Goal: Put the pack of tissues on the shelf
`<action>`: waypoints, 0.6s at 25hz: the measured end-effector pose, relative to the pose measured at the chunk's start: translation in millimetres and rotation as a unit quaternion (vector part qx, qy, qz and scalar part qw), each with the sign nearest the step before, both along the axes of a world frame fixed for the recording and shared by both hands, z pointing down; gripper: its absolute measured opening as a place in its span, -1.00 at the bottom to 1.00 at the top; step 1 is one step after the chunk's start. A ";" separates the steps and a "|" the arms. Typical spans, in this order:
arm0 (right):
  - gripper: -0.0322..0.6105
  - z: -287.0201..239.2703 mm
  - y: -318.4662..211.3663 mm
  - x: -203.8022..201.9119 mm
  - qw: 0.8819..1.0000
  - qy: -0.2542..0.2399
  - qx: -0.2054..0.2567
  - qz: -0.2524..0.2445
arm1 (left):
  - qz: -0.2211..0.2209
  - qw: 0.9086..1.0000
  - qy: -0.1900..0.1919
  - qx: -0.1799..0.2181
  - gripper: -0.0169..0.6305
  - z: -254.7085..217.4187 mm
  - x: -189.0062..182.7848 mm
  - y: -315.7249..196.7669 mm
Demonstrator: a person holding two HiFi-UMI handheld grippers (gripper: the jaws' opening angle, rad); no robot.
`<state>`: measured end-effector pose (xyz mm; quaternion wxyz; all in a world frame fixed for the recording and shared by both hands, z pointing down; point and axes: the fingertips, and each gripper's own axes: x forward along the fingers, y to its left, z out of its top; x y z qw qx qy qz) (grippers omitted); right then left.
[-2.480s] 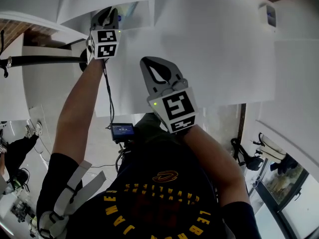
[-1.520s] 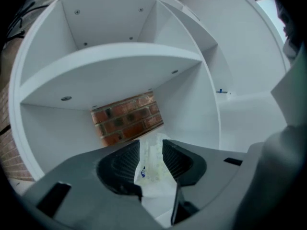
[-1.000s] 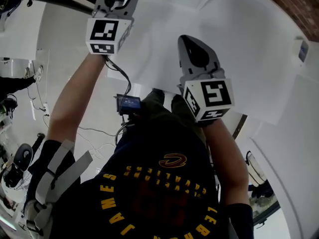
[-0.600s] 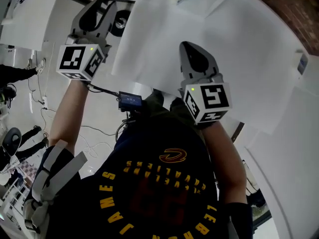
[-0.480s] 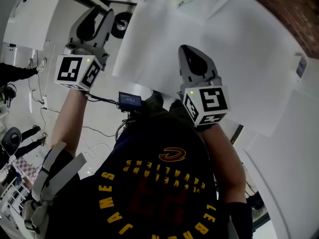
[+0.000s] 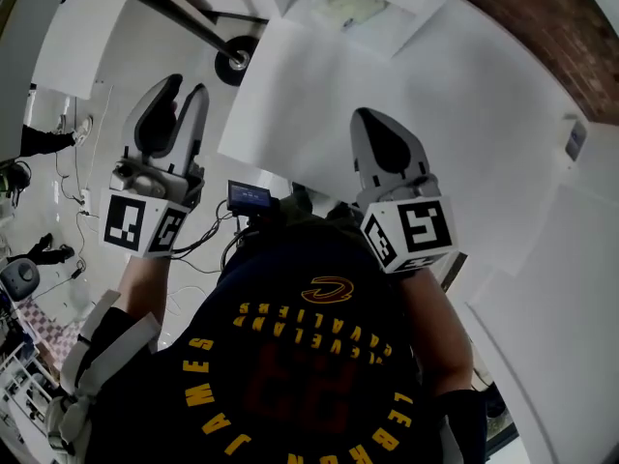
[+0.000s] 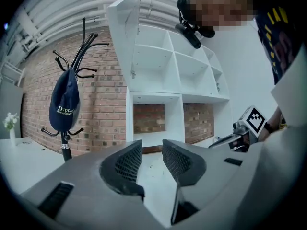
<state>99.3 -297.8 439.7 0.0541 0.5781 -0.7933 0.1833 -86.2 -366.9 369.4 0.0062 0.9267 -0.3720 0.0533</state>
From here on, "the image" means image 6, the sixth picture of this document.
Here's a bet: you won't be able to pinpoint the person's left forearm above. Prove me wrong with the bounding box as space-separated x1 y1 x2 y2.
115 252 173 329

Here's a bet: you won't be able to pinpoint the person's dark trousers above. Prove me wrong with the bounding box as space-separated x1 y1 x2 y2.
276 182 365 234

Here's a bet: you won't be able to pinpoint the grey round device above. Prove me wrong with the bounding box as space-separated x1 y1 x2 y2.
0 257 41 303

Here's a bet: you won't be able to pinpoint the black headphones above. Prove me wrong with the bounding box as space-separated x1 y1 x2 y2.
0 159 33 208

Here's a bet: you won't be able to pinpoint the pale green pack of tissues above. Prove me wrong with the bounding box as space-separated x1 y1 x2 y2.
309 0 392 33

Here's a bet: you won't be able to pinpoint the white flat board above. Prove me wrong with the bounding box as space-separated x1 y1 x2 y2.
30 0 131 102

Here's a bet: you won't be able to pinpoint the black caster wheel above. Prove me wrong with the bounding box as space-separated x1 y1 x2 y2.
214 35 261 88

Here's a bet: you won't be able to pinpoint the thin floor cable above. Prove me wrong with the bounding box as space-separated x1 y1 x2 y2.
28 152 101 304

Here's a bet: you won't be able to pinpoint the pink checkered mat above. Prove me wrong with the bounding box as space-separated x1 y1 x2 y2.
17 296 86 372

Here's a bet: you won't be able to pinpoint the white wire rack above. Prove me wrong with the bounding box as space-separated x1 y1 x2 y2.
0 339 57 437

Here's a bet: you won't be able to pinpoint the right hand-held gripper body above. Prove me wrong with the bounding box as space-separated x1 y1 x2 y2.
355 173 458 276

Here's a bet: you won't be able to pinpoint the small black chest monitor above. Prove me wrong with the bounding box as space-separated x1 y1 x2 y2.
226 179 276 216

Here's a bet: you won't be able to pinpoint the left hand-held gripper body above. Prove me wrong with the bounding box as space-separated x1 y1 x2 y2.
99 155 207 260

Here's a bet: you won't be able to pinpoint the white harness straps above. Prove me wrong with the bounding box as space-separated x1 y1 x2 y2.
44 289 162 456

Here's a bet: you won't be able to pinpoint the black metal pole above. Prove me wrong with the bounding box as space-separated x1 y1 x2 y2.
103 0 251 70

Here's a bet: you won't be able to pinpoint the grey wall socket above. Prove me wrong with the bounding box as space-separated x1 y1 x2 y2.
562 117 590 163

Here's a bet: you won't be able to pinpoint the person's right forearm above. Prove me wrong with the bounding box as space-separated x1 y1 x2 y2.
395 264 474 401

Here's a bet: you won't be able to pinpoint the person's navy printed jersey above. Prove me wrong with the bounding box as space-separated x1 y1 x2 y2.
84 219 489 464

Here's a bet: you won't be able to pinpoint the black monitor cables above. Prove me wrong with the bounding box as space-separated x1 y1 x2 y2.
169 199 252 276

